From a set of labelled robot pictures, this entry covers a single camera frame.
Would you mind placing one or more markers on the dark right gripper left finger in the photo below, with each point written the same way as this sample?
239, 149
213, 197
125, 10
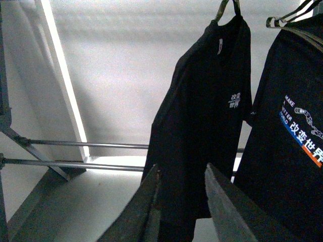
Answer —
139, 220

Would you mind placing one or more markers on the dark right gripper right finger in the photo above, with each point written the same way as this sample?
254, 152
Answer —
236, 217

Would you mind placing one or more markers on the black printed t-shirt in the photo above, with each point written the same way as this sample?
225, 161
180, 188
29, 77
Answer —
281, 167

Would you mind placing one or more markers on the black t-shirt small logo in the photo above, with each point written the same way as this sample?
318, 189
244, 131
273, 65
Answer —
199, 122

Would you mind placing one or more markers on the upper horizontal metal rod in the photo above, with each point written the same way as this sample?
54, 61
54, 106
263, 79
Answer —
86, 144

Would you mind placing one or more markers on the horizontal metal rod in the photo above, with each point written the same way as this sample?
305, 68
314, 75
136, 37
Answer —
86, 144
69, 164

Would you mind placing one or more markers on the lower horizontal metal rod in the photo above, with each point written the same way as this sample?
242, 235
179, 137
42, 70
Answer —
69, 164

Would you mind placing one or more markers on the grey rack frame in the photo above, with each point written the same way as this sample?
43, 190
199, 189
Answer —
6, 120

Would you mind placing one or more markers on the white vertical wall strip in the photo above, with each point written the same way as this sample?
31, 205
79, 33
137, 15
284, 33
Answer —
60, 68

